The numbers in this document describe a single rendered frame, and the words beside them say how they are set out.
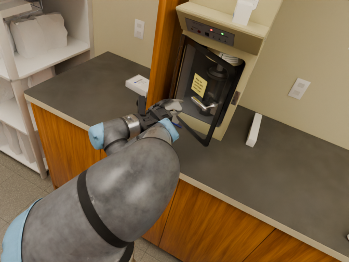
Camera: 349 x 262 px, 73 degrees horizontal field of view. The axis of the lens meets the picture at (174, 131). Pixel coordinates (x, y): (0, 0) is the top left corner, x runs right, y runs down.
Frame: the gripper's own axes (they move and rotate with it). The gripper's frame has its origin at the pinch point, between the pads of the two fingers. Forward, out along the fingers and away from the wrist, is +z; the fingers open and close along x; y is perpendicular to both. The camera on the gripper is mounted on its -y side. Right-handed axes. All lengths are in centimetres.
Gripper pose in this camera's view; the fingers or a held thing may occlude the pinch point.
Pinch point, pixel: (178, 106)
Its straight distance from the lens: 92.4
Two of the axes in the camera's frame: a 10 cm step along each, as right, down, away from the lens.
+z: 7.8, -3.0, 5.4
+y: 6.0, 6.1, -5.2
